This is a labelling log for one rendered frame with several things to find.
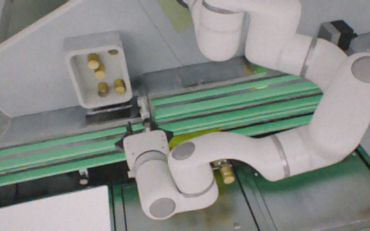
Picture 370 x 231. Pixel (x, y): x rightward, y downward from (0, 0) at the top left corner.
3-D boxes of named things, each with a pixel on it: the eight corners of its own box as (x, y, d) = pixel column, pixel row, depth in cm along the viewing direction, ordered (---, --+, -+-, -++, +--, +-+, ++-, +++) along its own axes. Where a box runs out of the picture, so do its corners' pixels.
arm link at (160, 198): (214, 172, 66) (225, 206, 71) (198, 140, 75) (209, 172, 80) (137, 204, 66) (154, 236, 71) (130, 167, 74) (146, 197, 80)
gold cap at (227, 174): (223, 174, 117) (228, 185, 113) (217, 170, 114) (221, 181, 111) (232, 168, 115) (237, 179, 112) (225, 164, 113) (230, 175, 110)
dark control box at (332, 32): (315, 42, 135) (326, 54, 129) (320, 22, 130) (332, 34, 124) (336, 38, 136) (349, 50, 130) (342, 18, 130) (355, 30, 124)
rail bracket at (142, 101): (141, 122, 126) (146, 149, 117) (134, 85, 114) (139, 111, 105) (150, 121, 126) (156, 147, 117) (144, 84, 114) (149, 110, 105)
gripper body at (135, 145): (131, 185, 79) (125, 155, 89) (176, 175, 81) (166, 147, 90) (125, 159, 75) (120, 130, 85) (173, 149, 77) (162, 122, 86)
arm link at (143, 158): (132, 192, 78) (130, 183, 80) (172, 182, 79) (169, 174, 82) (126, 165, 74) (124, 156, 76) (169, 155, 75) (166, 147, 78)
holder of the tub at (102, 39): (85, 103, 132) (86, 118, 126) (63, 38, 113) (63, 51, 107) (132, 95, 134) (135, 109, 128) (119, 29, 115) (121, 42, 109)
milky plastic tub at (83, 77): (81, 94, 128) (81, 110, 122) (63, 38, 112) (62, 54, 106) (130, 85, 130) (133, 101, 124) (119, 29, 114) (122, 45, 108)
